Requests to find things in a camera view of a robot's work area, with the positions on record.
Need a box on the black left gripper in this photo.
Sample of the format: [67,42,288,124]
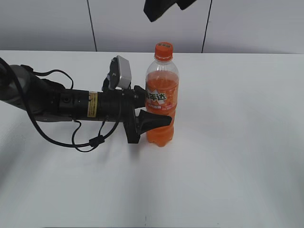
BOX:
[97,85,172,144]

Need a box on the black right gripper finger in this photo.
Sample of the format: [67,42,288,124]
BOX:
[176,0,196,10]
[143,0,176,22]

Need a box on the orange soda plastic bottle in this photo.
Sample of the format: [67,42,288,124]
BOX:
[144,57,180,148]

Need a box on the orange bottle cap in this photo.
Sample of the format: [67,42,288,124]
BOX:
[154,42,173,62]

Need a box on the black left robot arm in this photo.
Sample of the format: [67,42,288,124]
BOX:
[0,56,172,143]

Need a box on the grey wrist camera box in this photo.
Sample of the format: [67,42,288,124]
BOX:
[102,55,132,92]

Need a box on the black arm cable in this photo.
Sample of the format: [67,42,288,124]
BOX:
[0,57,124,153]

